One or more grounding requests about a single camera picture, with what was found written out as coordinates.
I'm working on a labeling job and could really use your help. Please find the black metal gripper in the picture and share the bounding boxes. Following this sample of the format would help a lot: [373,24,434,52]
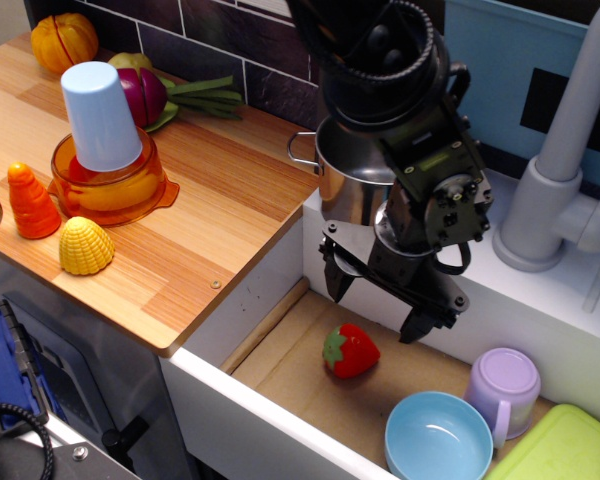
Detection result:
[320,220,469,344]

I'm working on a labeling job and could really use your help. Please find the red toy strawberry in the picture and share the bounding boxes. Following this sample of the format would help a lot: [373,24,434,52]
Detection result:
[322,323,381,379]

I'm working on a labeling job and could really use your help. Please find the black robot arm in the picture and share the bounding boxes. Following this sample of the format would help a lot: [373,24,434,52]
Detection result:
[288,1,493,343]

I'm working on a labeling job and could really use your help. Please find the stainless steel pot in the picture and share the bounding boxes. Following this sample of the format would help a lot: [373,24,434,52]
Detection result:
[287,118,395,226]

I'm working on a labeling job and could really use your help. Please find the light blue bowl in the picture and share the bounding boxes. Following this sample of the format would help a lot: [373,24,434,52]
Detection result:
[384,391,493,479]

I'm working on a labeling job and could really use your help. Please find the lilac plastic mug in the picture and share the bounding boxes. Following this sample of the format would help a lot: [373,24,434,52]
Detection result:
[463,347,541,449]

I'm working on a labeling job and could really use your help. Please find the grey toy faucet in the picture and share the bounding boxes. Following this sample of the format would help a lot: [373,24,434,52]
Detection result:
[493,8,600,272]

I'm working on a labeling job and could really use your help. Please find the lime green plastic lid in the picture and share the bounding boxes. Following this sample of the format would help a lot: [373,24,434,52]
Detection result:
[487,404,600,479]

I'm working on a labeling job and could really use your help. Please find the wooden countertop board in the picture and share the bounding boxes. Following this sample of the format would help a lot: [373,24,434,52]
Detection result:
[0,35,317,357]

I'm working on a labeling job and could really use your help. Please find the green felt leaves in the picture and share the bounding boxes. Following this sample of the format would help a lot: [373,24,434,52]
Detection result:
[144,76,245,132]

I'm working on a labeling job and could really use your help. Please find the light blue back panel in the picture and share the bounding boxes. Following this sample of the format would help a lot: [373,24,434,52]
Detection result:
[444,1,587,162]

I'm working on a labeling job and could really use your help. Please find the dark oven door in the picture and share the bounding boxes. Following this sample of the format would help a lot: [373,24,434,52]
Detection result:
[4,291,198,479]

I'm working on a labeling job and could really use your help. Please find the orange transparent bowl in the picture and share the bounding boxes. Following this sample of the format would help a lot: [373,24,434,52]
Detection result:
[48,129,180,227]

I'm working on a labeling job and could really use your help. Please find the yellow toy corn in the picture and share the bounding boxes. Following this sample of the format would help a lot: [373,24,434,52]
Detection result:
[59,217,115,275]

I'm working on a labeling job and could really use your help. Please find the purple toy onion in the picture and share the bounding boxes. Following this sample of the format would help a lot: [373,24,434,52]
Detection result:
[117,67,167,128]

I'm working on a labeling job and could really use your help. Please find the light blue plastic cup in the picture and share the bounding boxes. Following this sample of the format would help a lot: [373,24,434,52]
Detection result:
[61,61,143,172]

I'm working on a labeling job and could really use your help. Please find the yellow-green toy pear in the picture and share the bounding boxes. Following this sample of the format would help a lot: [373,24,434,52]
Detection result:
[108,52,153,72]

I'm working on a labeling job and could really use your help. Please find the orange toy carrot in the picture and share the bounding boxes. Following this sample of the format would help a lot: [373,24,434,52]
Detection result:
[7,162,62,240]

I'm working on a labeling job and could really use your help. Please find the blue plastic clamp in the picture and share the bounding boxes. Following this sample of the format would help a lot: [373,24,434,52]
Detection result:
[0,300,50,423]

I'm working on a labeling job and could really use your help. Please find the orange toy pumpkin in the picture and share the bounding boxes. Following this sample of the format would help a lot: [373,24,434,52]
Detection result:
[31,13,99,74]

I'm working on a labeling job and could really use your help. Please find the silver metal bracket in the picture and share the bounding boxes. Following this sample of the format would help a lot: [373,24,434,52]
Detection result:
[16,414,138,479]

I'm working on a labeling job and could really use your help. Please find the black braided cable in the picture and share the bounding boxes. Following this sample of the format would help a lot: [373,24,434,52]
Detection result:
[0,402,55,480]

